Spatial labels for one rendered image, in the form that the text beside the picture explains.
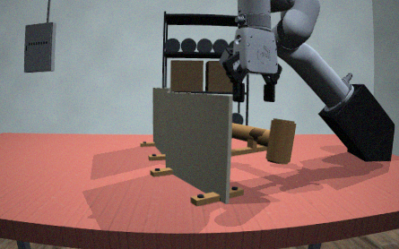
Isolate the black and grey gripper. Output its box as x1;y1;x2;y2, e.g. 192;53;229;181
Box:
222;26;282;102

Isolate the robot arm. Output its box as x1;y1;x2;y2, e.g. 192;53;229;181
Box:
235;0;354;114

